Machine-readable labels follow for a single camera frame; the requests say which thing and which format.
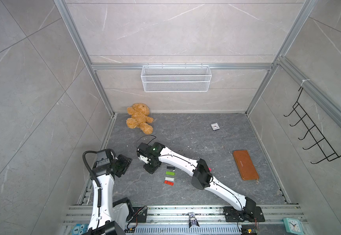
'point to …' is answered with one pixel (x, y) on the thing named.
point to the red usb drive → (169, 182)
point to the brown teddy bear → (139, 112)
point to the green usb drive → (170, 173)
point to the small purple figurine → (192, 220)
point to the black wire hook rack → (321, 142)
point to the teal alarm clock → (293, 226)
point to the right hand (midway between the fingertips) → (152, 169)
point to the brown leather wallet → (245, 165)
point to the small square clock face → (215, 126)
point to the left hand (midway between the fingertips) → (131, 158)
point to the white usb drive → (169, 178)
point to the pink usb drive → (209, 169)
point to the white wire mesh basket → (176, 78)
